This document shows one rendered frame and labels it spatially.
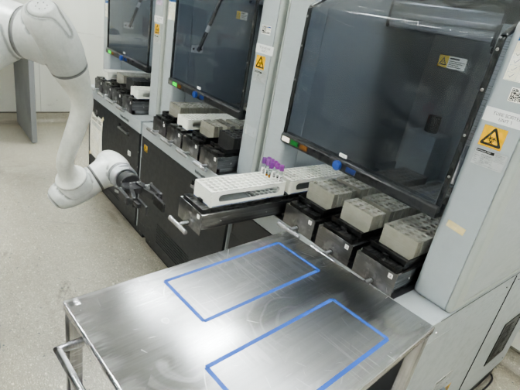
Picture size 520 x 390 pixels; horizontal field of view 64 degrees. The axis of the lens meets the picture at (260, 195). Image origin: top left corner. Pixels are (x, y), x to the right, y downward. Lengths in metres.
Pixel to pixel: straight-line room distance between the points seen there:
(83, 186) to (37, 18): 0.60
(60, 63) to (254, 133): 0.73
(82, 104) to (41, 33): 0.25
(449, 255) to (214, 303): 0.61
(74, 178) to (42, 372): 0.76
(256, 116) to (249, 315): 0.93
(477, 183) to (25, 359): 1.68
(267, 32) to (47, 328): 1.50
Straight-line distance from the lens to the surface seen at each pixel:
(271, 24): 1.56
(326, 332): 0.86
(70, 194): 1.55
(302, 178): 1.44
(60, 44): 1.20
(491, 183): 1.08
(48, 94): 4.69
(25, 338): 2.02
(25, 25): 1.21
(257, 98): 1.60
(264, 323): 0.83
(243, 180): 1.33
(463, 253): 1.14
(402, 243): 1.20
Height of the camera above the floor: 1.36
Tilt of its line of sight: 23 degrees down
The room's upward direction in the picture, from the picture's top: 11 degrees clockwise
